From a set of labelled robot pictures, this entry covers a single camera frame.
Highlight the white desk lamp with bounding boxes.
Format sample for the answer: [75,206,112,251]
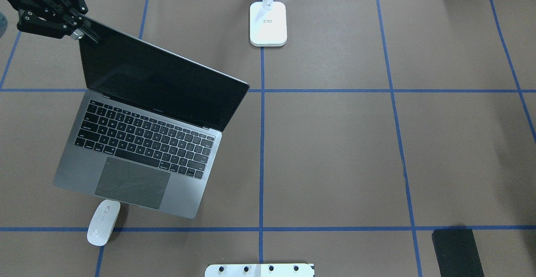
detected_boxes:
[249,0,288,47]

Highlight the black mouse pad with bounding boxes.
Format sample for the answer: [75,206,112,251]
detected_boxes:
[431,228,484,277]

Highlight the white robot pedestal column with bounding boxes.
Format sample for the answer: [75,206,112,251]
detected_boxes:
[204,263,315,277]

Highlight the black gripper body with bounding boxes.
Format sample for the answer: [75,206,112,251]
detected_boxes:
[7,0,89,39]

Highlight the white computer mouse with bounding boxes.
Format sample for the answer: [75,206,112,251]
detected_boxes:
[87,200,121,246]

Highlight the grey laptop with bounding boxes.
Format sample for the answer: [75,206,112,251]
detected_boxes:
[52,18,250,219]

